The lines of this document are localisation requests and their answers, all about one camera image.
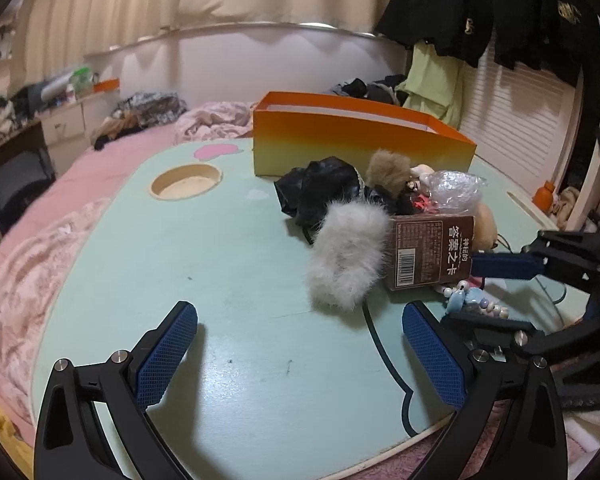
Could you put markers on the small orange box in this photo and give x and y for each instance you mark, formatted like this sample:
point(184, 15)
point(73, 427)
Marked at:
point(106, 85)

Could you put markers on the green-lidded container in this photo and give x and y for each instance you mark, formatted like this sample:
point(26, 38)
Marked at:
point(83, 82)

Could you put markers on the black vertical post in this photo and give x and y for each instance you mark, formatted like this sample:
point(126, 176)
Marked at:
point(590, 110)

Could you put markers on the yellow-green hanging cloth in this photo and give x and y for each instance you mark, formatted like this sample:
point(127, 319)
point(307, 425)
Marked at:
point(430, 85)

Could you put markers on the orange cardboard box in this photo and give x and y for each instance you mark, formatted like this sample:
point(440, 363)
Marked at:
point(330, 140)

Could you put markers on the pile of dark clothes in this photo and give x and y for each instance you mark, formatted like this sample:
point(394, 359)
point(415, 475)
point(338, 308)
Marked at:
point(370, 90)

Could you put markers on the crumpled pink blanket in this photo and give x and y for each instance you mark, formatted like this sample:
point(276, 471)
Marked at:
point(212, 122)

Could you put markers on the cartoon figurine with glasses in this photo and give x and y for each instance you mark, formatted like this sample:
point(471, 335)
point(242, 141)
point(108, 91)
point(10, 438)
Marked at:
point(420, 172)

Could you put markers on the brown fur pom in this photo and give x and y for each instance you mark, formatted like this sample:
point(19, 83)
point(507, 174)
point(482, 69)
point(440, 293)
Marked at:
point(387, 170)

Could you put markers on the black and white patterned cloth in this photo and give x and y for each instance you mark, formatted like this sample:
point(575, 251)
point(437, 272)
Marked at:
point(152, 107)

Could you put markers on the cluttered wooden desk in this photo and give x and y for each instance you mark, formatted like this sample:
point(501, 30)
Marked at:
point(5, 130)

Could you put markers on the black plastic bag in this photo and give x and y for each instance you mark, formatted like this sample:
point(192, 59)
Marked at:
point(320, 185)

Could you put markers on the clear plastic bag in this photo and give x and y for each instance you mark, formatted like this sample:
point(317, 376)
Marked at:
point(455, 192)

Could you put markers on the yellow fuzzy cloth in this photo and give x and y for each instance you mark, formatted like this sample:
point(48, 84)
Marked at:
point(2, 440)

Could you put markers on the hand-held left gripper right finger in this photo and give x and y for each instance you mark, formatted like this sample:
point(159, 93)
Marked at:
point(432, 360)

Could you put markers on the beige garment pile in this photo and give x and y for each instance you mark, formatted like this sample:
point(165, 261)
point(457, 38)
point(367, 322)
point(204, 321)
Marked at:
point(117, 132)

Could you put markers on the black hanging garment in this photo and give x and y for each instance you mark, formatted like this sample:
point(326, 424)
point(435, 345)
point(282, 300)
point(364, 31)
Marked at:
point(535, 10)
point(430, 5)

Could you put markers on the white louvred panel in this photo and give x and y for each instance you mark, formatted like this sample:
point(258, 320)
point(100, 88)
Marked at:
point(520, 125)

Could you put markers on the pink fuzzy bed cover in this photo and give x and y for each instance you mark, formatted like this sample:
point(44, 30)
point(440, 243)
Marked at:
point(30, 270)

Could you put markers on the orange bottle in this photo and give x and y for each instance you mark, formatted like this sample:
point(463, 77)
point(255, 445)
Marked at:
point(544, 195)

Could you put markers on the tan plush toy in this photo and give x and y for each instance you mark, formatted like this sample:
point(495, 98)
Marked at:
point(485, 227)

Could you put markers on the grey roll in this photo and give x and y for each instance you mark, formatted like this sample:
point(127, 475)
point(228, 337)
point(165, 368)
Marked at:
point(56, 88)

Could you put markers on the white fur pom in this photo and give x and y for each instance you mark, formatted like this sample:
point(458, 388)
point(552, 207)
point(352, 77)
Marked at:
point(347, 255)

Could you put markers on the white drawer cabinet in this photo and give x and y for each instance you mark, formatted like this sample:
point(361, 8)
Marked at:
point(62, 127)

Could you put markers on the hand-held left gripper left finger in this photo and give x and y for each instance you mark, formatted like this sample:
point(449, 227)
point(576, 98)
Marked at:
point(165, 360)

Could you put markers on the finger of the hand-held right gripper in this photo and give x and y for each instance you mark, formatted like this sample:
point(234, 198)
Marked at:
point(505, 265)
point(495, 332)

